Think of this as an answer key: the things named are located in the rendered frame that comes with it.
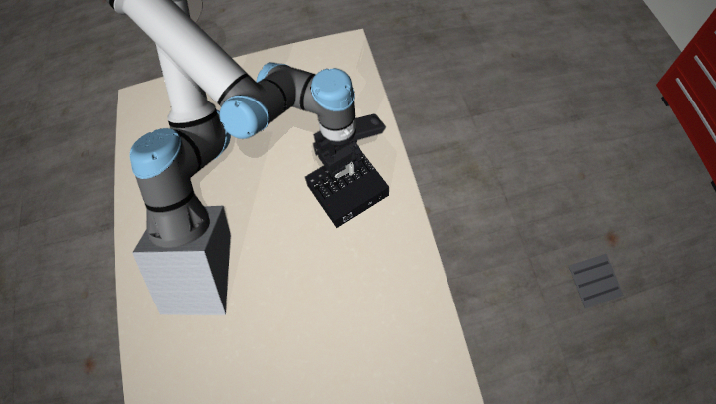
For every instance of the black lighting desk panel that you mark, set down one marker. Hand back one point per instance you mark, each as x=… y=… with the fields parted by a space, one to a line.
x=346 y=197

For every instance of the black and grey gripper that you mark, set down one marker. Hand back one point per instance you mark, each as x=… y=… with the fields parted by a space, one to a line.
x=341 y=159

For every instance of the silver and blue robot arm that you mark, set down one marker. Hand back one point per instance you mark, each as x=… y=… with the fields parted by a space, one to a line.
x=163 y=161

